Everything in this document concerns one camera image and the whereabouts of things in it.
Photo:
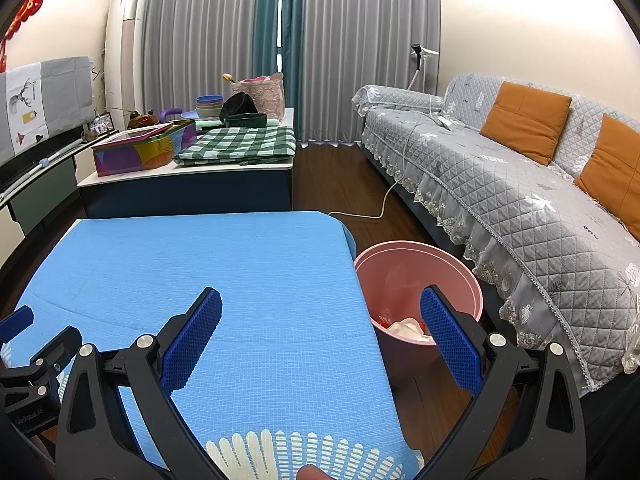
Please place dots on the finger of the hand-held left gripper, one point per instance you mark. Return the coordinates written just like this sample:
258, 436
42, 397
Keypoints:
15, 322
60, 350

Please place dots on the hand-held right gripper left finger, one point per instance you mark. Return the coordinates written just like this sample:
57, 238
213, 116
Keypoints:
195, 340

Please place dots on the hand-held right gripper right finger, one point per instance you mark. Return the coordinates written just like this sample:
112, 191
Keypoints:
450, 340

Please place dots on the torn cream carton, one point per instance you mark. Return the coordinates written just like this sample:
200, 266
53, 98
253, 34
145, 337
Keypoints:
410, 331

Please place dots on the red plastic bag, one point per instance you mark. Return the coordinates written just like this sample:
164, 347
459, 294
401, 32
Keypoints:
385, 321

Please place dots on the pink plastic bin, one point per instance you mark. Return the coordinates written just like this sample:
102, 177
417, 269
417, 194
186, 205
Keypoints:
400, 280

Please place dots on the person's right hand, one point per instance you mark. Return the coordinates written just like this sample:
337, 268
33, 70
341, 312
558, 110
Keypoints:
315, 473

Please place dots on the blue table mat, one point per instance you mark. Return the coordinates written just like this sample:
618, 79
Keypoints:
200, 260

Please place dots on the dark television stand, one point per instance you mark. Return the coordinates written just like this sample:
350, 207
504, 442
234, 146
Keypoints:
45, 200

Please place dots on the dark blue coffee table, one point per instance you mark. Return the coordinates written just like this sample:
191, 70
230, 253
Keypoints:
190, 192

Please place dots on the grey quilted sofa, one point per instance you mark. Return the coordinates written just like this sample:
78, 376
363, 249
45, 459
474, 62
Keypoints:
500, 200

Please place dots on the white rod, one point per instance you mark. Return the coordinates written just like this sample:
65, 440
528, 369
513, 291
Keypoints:
45, 162

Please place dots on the colourful storage box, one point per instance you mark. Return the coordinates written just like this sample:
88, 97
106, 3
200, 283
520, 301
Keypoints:
135, 152

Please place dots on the green checked cloth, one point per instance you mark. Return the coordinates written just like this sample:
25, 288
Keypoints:
235, 145

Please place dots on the white charger block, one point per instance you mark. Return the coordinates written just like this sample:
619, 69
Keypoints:
445, 123

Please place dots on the blue plate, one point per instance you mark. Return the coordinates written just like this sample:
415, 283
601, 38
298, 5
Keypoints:
190, 115

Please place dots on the dark green bowl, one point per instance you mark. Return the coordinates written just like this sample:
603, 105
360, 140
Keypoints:
246, 121

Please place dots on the brown teapot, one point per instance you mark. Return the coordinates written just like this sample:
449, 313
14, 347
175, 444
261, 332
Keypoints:
142, 121

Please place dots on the orange cushion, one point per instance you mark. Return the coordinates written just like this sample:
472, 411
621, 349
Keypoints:
525, 122
612, 170

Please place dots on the grey cloth television cover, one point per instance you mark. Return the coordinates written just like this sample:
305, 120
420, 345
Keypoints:
55, 95

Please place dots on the stack of coloured bowls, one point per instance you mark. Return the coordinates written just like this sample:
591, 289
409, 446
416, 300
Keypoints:
210, 106

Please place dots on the black hat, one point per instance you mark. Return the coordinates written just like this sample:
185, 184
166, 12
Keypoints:
237, 106

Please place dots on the pink lace basket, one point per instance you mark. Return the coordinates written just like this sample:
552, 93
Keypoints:
267, 97

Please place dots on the yellow spoon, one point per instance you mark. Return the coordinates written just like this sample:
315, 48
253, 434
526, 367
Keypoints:
228, 78

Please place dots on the white standing air conditioner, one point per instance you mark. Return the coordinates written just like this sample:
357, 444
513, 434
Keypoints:
125, 60

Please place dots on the grey curtains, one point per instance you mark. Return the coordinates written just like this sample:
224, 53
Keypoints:
200, 35

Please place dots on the teal curtain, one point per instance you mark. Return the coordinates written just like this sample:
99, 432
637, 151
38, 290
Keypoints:
280, 20

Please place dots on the small photo frame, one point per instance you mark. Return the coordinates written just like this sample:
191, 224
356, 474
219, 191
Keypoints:
103, 125

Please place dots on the red wall ornament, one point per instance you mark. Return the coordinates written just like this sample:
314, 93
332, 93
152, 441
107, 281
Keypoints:
25, 15

